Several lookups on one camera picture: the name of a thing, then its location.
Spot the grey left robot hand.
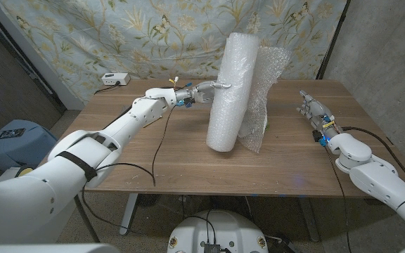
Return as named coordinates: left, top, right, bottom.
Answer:
left=174, top=80, right=232, bottom=106

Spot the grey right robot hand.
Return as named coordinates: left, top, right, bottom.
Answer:
left=296, top=89, right=341, bottom=138

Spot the bubble wrap roll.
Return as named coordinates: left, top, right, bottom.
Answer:
left=205, top=32, right=293, bottom=154

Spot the floral backdrop cloth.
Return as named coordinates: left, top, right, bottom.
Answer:
left=0, top=0, right=348, bottom=103

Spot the black backdrop pole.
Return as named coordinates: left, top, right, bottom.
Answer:
left=316, top=0, right=351, bottom=81

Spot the white power strip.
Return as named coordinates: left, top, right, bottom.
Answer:
left=101, top=72, right=131, bottom=86

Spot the black round fan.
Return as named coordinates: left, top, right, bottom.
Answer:
left=136, top=193, right=162, bottom=209

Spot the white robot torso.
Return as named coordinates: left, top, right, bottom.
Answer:
left=167, top=209, right=269, bottom=253

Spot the black torso device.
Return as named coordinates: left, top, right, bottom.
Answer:
left=202, top=242, right=221, bottom=253

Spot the yellow black-rimmed pad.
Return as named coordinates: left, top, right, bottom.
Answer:
left=13, top=164, right=34, bottom=179

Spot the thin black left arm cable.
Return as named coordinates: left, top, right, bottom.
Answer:
left=81, top=104, right=176, bottom=230

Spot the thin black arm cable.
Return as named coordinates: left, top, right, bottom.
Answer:
left=323, top=145, right=354, bottom=253
left=81, top=104, right=176, bottom=230

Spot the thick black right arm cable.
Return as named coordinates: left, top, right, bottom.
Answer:
left=341, top=126, right=405, bottom=197

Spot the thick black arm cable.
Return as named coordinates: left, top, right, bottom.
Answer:
left=341, top=126, right=405, bottom=197
left=72, top=104, right=134, bottom=244

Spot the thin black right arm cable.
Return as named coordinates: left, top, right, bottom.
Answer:
left=323, top=145, right=354, bottom=253

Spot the black power strip cable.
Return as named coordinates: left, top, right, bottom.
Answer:
left=94, top=82, right=122, bottom=96

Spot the black torso cable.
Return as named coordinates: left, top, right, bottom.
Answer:
left=187, top=209, right=218, bottom=244

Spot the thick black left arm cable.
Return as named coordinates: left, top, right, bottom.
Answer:
left=72, top=104, right=134, bottom=244

